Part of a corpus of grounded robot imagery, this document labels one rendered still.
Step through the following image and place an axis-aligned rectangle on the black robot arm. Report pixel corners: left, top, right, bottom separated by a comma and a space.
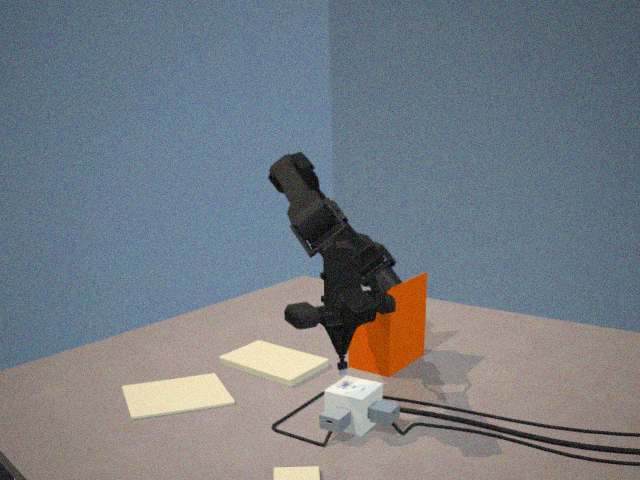
269, 152, 403, 328

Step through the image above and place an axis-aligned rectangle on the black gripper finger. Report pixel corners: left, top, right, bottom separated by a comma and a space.
340, 314, 357, 355
319, 321, 345, 356

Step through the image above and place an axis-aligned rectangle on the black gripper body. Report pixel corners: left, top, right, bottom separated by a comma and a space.
284, 270, 396, 330

